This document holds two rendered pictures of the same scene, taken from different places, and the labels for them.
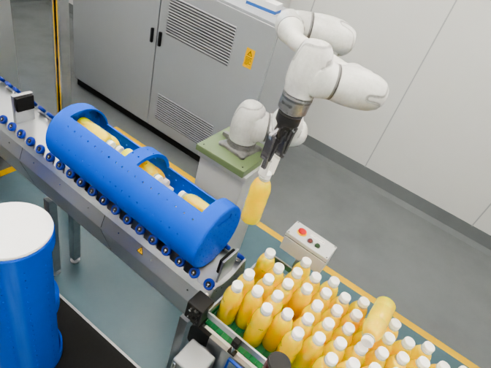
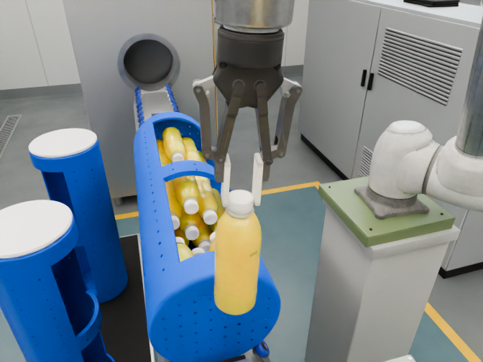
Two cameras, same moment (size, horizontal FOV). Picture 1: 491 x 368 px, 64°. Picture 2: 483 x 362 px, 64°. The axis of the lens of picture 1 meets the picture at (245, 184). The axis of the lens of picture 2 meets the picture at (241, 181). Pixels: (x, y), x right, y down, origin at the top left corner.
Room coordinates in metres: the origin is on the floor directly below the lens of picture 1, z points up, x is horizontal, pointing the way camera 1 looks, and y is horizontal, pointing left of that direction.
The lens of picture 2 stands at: (0.77, -0.40, 1.76)
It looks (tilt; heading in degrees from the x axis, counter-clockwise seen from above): 32 degrees down; 50
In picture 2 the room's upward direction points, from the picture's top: straight up
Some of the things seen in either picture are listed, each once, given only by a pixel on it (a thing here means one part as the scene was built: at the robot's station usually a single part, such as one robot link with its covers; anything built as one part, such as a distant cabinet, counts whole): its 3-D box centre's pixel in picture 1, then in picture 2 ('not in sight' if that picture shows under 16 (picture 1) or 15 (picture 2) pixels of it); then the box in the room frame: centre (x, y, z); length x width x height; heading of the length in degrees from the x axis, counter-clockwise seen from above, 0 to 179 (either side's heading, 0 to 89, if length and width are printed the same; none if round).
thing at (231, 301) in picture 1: (230, 302); not in sight; (0.87, -0.08, 1.00); 0.07 x 0.07 x 0.19
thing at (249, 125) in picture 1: (249, 121); (402, 157); (1.83, 0.08, 1.21); 0.18 x 0.16 x 0.22; 100
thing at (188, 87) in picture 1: (172, 57); (392, 105); (3.44, 1.00, 0.72); 2.15 x 0.54 x 1.45; 67
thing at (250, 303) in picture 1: (250, 307); not in sight; (0.88, -0.16, 1.00); 0.07 x 0.07 x 0.19
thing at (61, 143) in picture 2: not in sight; (63, 141); (1.15, 1.27, 1.03); 0.28 x 0.28 x 0.01
